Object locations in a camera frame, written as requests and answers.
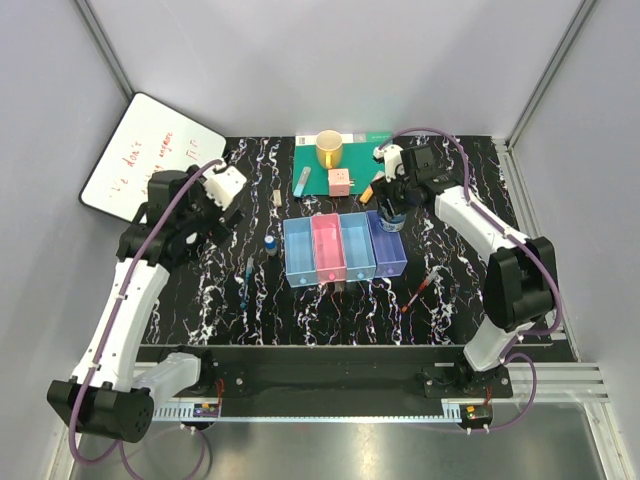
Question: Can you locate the blue round stamp bottle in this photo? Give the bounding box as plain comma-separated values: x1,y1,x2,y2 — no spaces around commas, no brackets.
264,235,278,256

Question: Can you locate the orange highlighter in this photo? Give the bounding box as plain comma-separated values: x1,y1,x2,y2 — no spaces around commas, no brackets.
359,185,373,205

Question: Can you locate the blue gel pen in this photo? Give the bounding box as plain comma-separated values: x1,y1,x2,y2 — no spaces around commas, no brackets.
240,256,254,311

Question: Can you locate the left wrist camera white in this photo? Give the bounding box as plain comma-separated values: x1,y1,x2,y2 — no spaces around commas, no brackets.
204,166,247,211

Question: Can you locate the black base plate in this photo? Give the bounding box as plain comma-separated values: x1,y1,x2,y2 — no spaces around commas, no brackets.
134,344,514,419

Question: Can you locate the purple plastic bin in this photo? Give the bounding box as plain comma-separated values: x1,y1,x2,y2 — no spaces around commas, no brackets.
366,210,407,278

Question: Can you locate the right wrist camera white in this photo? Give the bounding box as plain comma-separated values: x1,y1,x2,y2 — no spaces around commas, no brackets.
373,144,404,182

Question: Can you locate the green cutting mat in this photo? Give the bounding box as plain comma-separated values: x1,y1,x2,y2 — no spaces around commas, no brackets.
292,132,391,196

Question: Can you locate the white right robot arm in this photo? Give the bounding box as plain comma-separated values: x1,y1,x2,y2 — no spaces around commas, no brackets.
371,145,560,397

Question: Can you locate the light blue bin right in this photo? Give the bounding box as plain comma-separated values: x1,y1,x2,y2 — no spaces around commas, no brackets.
339,212,376,282

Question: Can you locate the red gel pen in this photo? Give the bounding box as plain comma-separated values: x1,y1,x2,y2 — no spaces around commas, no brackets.
401,271,439,313

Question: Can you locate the light blue bin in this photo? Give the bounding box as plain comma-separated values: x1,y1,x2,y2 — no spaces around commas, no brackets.
283,217,318,288
339,212,376,282

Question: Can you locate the yellow mug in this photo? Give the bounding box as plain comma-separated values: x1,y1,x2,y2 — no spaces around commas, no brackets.
315,130,344,170

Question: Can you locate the white whiteboard black frame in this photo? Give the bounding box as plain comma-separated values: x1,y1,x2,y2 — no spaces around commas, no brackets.
79,93,226,221

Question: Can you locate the pink cube socket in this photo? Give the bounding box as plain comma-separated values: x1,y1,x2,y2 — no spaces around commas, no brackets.
328,168,352,197

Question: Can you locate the pink plastic bin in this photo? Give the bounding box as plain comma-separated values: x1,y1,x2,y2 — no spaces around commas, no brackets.
311,213,347,283

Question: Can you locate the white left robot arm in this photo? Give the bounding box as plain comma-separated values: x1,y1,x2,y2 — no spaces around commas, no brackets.
47,159,247,443

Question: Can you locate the blue cleaning gel jar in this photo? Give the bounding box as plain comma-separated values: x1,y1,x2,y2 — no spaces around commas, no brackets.
379,215,406,232

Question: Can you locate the light blue bin left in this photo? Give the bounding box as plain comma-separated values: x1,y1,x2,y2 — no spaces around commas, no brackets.
283,217,318,288

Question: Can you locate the blue grey highlighter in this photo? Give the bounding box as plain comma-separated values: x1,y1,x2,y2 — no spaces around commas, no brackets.
293,166,311,198

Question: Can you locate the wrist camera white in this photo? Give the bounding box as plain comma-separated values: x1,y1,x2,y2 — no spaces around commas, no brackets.
204,166,247,211
373,144,404,182

